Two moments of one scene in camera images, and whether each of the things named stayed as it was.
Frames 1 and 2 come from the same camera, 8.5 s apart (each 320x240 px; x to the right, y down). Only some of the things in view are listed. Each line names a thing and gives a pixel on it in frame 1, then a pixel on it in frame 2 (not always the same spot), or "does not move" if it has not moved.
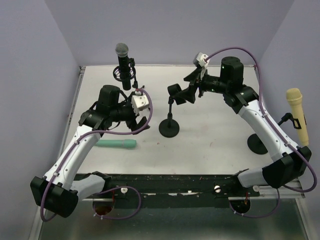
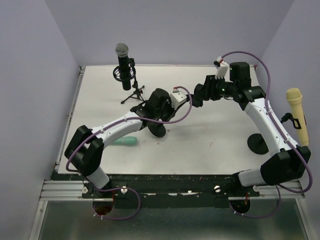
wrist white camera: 199,61 -> 222,68
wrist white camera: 139,102 -> 176,97
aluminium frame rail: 292,189 does not move
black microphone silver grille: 122,50 does not move
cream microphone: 294,95 does not move
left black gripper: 132,123 -> 172,111
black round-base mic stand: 170,127 -> 157,130
